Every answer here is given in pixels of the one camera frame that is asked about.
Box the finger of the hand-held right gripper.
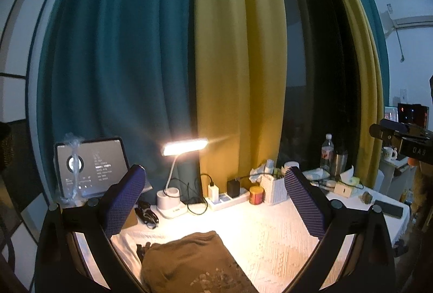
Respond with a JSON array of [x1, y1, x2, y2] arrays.
[[369, 120, 428, 142]]

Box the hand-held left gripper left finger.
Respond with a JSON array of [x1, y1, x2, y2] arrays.
[[35, 164, 147, 293]]

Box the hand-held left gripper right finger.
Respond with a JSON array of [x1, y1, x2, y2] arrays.
[[283, 166, 396, 293]]

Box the brown t-shirt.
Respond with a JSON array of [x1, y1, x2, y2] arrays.
[[136, 230, 259, 293]]

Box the brown cardboard box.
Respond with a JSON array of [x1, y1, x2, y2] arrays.
[[122, 208, 139, 229]]

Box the pale wet wipes pack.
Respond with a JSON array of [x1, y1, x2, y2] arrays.
[[303, 168, 330, 182]]

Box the dark monitor screen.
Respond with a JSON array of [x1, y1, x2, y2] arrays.
[[385, 103, 429, 127]]

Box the white side desk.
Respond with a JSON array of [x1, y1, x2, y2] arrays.
[[379, 156, 418, 202]]

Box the white perforated basket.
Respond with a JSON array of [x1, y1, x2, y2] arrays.
[[260, 174, 291, 206]]

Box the cream rectangular box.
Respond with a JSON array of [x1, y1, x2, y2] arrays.
[[333, 183, 356, 199]]

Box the grey tablet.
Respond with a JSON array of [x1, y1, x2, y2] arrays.
[[54, 137, 132, 199]]

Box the white wrinkled cloth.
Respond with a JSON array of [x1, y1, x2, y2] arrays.
[[111, 232, 147, 273]]

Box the white desk lamp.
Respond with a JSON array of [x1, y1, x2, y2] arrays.
[[156, 139, 208, 220]]

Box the steel tumbler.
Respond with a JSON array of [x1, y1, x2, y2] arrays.
[[331, 149, 349, 177]]

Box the yellow-green tissue pack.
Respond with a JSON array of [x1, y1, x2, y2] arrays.
[[338, 164, 361, 188]]

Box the red can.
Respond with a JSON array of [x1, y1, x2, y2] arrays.
[[250, 186, 265, 206]]

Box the clear water bottle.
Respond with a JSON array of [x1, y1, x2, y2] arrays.
[[320, 134, 335, 175]]

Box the clear plastic wrapper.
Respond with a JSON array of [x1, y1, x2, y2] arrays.
[[64, 132, 86, 206]]

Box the black flat pad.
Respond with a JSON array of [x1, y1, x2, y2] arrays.
[[374, 200, 405, 219]]

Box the black charger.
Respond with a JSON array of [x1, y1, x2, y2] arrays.
[[227, 179, 241, 199]]

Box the yellow curtain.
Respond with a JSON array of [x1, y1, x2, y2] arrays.
[[313, 0, 386, 185], [193, 0, 288, 188]]

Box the white power strip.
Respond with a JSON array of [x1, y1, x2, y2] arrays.
[[205, 191, 251, 211]]

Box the dark window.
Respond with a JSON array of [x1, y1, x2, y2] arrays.
[[271, 0, 362, 172]]

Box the white air conditioner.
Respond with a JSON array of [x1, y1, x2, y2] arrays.
[[392, 14, 433, 30]]

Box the teal curtain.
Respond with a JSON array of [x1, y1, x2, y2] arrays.
[[35, 0, 204, 206], [333, 0, 390, 107]]

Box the black cable bundle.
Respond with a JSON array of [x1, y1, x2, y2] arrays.
[[135, 201, 159, 229]]

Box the short black charger cable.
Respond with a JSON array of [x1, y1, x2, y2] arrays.
[[176, 173, 214, 215]]

